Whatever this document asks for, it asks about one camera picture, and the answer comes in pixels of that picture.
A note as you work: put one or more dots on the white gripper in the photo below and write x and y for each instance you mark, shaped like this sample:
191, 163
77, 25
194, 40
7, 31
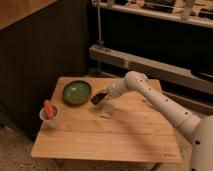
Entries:
110, 91

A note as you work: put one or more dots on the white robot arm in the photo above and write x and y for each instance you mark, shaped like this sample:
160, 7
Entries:
198, 131

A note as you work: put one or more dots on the white sponge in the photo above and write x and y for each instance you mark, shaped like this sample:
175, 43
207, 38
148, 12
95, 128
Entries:
106, 110

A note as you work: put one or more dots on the green bowl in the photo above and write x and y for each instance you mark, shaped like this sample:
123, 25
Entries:
76, 92

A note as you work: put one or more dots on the wooden table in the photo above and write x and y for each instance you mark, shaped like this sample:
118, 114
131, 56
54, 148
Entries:
137, 132

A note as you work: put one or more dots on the orange carrot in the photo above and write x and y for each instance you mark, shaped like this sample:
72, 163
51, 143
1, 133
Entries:
49, 109

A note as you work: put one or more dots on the metal shelf rack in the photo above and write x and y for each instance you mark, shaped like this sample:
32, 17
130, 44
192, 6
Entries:
175, 49

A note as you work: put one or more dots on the white paper cup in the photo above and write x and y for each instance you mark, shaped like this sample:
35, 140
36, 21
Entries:
51, 122

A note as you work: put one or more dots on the dark wooden cabinet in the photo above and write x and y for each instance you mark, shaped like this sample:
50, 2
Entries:
34, 53

